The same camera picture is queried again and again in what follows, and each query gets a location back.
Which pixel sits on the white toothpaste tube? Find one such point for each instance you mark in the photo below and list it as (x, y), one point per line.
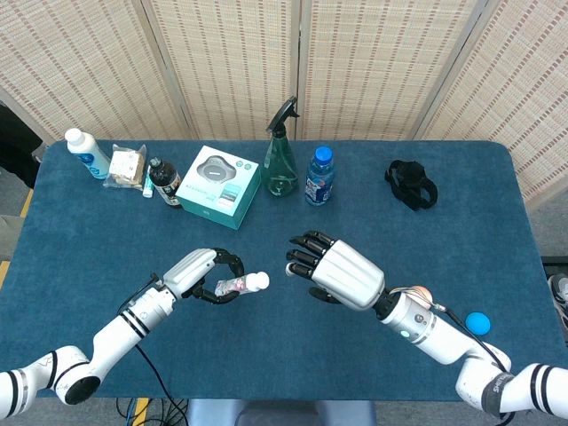
(255, 281)

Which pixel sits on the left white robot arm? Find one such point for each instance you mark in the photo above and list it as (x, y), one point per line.
(115, 339)

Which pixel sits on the peach pink ball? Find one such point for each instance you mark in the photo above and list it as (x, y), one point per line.
(423, 293)

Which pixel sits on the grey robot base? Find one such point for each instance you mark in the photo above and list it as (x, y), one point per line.
(284, 412)

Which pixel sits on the small dark bottle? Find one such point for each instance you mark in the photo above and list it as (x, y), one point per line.
(165, 179)

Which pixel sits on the white bottle blue print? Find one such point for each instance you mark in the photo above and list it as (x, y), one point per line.
(89, 155)

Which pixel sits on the blue water bottle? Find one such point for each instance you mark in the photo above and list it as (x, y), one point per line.
(319, 182)

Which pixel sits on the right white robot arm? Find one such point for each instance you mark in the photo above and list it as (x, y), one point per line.
(444, 339)

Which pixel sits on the blue ball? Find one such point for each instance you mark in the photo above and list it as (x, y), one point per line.
(478, 323)

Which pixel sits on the small white teal tube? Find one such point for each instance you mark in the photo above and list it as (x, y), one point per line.
(147, 186)

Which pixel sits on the bamboo folding screen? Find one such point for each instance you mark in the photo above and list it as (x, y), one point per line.
(231, 66)

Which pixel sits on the bread in clear bag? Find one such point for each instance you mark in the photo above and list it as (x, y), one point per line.
(126, 166)

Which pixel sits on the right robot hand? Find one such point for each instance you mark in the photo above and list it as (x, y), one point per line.
(348, 273)

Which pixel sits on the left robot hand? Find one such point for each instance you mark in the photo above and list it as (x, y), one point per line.
(188, 268)

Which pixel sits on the green spray bottle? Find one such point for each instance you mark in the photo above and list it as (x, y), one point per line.
(280, 168)

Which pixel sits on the grey white shoe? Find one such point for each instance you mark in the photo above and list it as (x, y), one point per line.
(560, 290)

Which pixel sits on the teal white speaker box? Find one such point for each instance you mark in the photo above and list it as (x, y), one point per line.
(217, 186)

